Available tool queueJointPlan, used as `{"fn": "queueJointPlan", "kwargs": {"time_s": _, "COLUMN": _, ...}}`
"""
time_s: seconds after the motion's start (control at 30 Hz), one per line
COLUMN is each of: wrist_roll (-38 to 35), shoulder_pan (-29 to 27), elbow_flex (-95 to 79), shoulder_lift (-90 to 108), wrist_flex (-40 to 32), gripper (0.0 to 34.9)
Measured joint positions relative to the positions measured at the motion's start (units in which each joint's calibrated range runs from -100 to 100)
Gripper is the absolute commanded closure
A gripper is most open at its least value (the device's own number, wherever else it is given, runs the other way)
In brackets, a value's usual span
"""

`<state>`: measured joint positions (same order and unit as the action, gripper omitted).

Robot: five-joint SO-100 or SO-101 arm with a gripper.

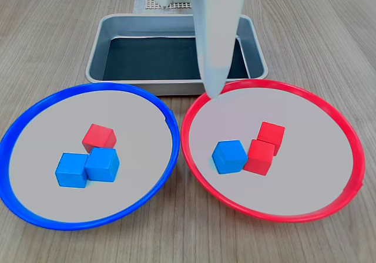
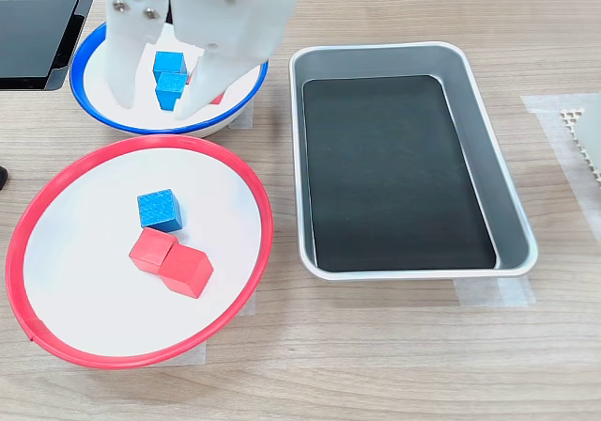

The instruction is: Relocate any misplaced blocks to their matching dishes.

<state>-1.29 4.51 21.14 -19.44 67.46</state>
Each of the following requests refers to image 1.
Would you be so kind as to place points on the blue cube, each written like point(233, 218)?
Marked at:
point(70, 170)
point(102, 164)
point(229, 156)

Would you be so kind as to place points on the red cube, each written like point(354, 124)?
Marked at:
point(98, 136)
point(271, 135)
point(258, 158)

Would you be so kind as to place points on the black tray mat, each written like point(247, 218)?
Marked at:
point(147, 59)

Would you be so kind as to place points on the steel tray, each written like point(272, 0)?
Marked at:
point(100, 40)

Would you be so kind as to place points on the red-rimmed white plate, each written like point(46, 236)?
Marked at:
point(293, 186)

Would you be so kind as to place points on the blue-rimmed white plate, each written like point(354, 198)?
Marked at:
point(88, 204)

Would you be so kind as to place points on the pale perforated base plate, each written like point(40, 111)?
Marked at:
point(152, 7)

